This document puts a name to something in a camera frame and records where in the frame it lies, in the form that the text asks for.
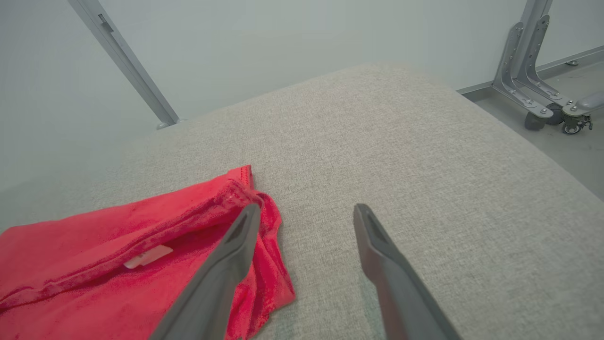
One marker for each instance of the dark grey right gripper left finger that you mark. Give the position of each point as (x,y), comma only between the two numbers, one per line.
(217,283)

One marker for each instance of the grey metal partition post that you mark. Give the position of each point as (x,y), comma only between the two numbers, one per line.
(127,66)

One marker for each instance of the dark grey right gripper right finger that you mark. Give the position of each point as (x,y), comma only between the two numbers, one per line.
(396,283)

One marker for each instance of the red and white jersey garment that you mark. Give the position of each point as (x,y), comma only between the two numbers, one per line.
(94,264)

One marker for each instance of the black caster wheel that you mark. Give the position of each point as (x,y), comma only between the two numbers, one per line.
(535,122)
(573,126)

